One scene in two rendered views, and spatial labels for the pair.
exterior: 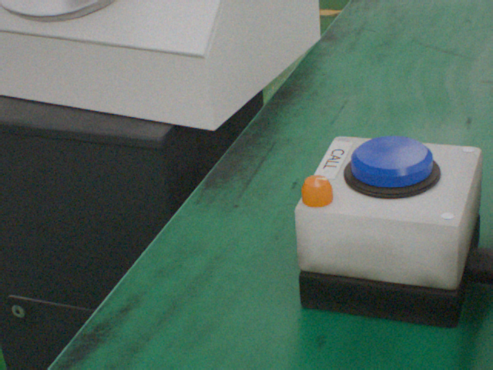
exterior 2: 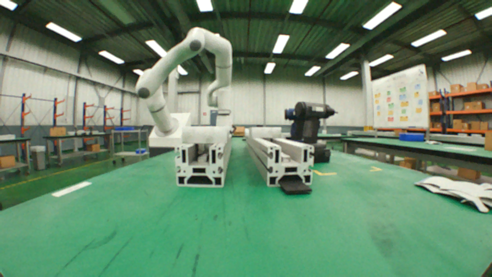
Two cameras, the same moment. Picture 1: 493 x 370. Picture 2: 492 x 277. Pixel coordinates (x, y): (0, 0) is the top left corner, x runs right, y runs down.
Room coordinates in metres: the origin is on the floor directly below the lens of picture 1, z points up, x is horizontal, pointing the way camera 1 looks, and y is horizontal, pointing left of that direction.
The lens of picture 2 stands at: (-0.64, 0.13, 0.90)
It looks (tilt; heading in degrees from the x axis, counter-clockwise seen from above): 3 degrees down; 335
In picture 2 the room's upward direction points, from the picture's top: straight up
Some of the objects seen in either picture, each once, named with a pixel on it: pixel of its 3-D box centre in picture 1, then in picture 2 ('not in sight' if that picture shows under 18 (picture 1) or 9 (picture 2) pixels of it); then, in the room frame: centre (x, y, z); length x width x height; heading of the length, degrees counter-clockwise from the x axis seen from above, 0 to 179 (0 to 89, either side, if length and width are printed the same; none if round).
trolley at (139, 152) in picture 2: not in sight; (132, 144); (4.60, 1.04, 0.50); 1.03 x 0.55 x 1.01; 71
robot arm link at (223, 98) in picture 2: not in sight; (223, 100); (0.54, -0.25, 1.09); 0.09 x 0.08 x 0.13; 69
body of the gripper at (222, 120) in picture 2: not in sight; (224, 122); (0.53, -0.26, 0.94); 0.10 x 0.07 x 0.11; 68
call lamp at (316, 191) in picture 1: (316, 188); not in sight; (0.40, -0.03, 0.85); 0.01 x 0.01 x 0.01
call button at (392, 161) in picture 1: (391, 168); not in sight; (0.42, -0.07, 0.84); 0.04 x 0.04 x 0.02
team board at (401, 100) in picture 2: not in sight; (398, 127); (0.59, -3.46, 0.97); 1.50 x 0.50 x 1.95; 156
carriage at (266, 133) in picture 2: not in sight; (263, 135); (0.04, -0.26, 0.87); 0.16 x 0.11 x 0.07; 158
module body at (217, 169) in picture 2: not in sight; (217, 147); (0.11, -0.09, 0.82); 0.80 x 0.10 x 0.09; 158
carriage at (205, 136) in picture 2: not in sight; (208, 138); (-0.12, 0.01, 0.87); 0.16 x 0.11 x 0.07; 158
